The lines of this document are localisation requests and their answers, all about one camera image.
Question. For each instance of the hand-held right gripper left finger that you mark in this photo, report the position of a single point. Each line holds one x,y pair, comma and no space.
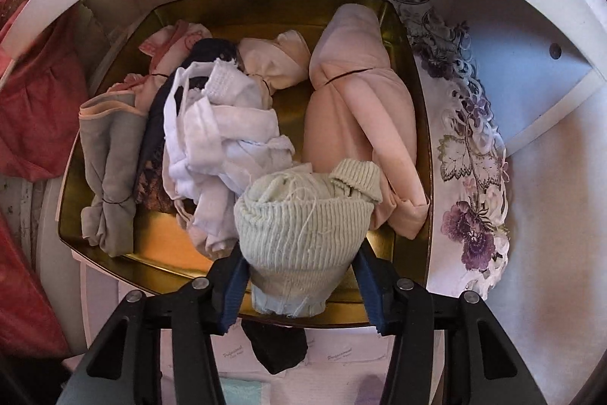
234,286

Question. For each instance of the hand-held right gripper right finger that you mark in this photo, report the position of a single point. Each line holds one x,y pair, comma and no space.
370,291

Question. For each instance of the black sock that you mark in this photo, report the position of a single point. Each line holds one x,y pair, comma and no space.
277,348

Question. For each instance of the pale green ribbed sock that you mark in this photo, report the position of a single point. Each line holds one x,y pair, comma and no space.
303,234

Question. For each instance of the gold tin box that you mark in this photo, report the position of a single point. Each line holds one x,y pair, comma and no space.
156,239

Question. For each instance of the light blue cloth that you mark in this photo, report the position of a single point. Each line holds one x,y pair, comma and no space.
242,393

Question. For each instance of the grey cloth roll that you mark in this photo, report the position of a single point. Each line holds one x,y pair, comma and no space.
111,167

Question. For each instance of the navy lace underwear roll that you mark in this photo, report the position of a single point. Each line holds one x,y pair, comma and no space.
154,134

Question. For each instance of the large pink cloth roll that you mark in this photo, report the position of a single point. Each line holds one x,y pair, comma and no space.
360,111

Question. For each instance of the small beige cloth roll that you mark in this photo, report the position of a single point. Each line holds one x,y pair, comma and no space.
275,63

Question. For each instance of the pink patterned garment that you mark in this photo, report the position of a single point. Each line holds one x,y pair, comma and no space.
166,49

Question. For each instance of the glossy photo paper sheets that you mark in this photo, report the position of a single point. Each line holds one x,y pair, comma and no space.
341,353

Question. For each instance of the white floral embroidered cloth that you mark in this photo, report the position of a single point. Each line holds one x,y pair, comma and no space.
469,158

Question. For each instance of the red blanket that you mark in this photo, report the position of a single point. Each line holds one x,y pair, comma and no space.
42,101

